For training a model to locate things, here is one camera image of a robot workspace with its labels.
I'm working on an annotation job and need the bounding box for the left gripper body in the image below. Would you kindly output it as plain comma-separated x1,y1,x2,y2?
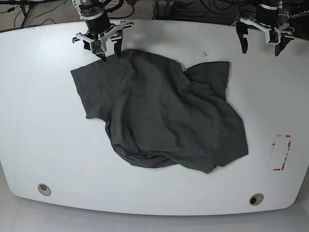
234,4,295,39

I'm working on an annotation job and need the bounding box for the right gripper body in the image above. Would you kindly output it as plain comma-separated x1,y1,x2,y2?
72,12,134,47

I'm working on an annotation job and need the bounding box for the dark grey t-shirt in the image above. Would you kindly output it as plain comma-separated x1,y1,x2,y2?
71,49,249,174

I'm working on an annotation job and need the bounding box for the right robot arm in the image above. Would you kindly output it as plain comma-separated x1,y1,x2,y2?
72,0,134,61

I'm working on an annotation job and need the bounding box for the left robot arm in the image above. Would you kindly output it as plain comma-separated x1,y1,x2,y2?
234,0,309,56

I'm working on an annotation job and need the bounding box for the black tripod stand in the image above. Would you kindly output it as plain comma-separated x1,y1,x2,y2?
0,0,55,29

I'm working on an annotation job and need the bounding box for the red tape rectangle marking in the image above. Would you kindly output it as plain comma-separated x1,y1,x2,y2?
269,134,292,171

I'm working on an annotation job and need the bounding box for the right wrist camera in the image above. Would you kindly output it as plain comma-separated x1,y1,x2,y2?
90,40,107,55

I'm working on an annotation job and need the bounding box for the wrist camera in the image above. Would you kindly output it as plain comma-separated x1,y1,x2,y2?
90,40,107,55
265,30,281,45

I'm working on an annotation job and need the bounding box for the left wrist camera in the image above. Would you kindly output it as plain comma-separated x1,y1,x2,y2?
265,30,281,45

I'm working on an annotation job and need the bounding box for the left table cable grommet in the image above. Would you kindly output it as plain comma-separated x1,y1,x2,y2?
38,184,51,196

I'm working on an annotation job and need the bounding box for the table cable grommet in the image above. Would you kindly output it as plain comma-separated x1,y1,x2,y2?
38,184,51,196
249,193,264,206

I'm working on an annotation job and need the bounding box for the right table cable grommet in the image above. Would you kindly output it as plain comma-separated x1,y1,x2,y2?
249,193,264,206

